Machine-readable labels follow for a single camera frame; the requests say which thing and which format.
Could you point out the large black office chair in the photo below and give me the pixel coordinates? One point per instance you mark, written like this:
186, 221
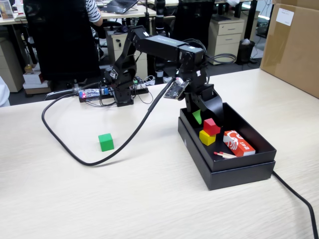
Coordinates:
62, 37

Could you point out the black laptop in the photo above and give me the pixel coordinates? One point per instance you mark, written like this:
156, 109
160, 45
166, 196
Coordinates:
119, 5

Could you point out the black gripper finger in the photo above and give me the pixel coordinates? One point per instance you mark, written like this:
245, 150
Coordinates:
215, 104

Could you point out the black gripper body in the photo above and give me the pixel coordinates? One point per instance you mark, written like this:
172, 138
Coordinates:
194, 82

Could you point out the person in striped shirt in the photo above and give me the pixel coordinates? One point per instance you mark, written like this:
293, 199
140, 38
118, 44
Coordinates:
93, 10

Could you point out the red white matchbox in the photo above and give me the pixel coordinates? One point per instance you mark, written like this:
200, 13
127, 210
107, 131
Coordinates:
239, 145

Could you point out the white carton box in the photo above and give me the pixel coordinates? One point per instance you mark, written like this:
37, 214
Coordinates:
32, 78

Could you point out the beige cabinet with lock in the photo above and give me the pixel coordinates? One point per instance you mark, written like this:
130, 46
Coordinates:
142, 66

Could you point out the large brown cardboard box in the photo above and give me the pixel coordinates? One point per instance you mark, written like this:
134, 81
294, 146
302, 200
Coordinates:
291, 49

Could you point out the desktop photo frame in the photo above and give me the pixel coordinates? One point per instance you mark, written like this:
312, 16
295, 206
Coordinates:
6, 8

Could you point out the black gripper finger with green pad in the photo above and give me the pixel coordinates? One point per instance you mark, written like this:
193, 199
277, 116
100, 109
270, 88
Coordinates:
197, 117

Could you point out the beige side cabinet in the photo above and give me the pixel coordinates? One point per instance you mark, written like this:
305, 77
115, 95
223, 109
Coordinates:
10, 67

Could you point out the white cloth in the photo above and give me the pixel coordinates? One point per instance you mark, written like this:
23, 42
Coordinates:
3, 95

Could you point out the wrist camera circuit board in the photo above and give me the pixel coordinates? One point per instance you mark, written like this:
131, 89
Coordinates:
175, 90

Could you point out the black box tray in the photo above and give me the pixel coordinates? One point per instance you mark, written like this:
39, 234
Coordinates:
249, 129

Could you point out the black swivel office chair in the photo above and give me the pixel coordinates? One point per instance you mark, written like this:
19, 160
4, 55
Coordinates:
194, 20

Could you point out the green wooden cube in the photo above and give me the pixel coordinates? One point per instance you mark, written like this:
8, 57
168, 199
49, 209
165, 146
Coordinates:
106, 142

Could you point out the yellow wooden cube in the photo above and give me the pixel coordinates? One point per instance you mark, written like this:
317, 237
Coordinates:
205, 139

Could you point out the beige three drawer cabinet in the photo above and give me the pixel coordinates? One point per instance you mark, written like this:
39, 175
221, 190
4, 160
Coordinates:
224, 42

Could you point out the beige office desk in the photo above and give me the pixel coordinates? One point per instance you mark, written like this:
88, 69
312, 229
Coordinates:
134, 11

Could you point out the red tipped wooden match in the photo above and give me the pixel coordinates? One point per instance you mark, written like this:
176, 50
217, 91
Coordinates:
215, 152

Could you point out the black pole with white bands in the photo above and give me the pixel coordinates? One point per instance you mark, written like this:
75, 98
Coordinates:
159, 15

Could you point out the black trash bin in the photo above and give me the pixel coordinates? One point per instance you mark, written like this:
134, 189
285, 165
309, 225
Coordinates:
245, 52

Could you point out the clear cased circuit board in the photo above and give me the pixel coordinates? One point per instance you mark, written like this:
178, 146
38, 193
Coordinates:
92, 93

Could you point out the black open box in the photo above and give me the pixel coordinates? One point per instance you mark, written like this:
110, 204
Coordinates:
236, 178

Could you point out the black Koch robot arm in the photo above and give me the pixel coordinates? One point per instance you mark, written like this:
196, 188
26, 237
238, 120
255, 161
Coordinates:
162, 44

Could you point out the motor controller circuit board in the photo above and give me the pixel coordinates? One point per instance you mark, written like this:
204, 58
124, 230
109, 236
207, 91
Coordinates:
140, 87

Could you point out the red wooden cube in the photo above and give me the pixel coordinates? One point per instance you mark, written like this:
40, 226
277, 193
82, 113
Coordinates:
211, 127

